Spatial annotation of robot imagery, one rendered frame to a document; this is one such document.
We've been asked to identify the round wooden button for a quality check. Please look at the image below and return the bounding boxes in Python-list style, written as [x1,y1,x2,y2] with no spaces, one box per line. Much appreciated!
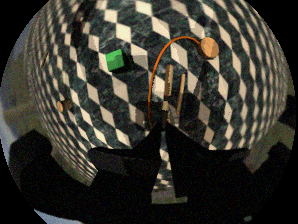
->
[198,36,220,60]

